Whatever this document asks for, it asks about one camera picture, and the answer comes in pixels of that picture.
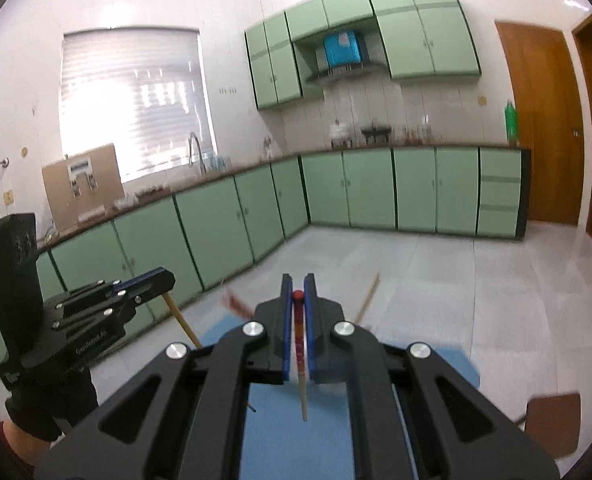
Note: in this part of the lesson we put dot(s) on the white pot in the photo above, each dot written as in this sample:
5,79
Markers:
339,135

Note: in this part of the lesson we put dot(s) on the blue table mat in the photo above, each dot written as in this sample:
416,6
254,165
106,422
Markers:
276,435

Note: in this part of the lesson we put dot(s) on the person's left hand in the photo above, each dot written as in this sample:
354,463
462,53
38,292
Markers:
50,400

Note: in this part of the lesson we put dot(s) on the person's left forearm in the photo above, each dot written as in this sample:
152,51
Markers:
25,445

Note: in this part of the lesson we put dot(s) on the green wall cabinet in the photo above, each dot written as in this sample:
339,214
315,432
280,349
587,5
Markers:
276,65
426,25
336,10

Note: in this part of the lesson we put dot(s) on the brown wooden stool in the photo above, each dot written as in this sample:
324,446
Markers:
556,425

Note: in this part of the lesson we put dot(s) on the metal range hood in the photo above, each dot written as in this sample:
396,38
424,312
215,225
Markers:
346,74

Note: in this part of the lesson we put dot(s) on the blue box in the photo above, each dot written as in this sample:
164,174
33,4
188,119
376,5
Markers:
342,50

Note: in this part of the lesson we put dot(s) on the row of green base cabinets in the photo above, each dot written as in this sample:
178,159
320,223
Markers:
215,220

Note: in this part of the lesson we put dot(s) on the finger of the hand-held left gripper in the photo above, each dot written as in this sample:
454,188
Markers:
140,276
150,287

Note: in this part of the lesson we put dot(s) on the group of glass jars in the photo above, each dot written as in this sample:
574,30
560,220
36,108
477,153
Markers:
417,131

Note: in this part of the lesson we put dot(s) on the cardboard box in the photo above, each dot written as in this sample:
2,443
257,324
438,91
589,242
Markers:
100,200

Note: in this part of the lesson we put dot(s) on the wall outlet strip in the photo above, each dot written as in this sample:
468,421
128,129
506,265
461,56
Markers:
227,90

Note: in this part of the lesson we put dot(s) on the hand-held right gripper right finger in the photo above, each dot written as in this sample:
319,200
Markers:
312,340

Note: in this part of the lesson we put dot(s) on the metal kitchen faucet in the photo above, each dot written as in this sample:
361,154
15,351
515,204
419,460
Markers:
199,157

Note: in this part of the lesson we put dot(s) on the green plastic bottle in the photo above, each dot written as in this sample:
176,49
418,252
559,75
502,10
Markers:
512,125

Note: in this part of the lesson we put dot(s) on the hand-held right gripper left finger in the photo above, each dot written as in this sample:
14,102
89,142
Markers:
287,340

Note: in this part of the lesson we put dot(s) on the white window blind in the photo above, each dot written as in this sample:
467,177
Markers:
130,105

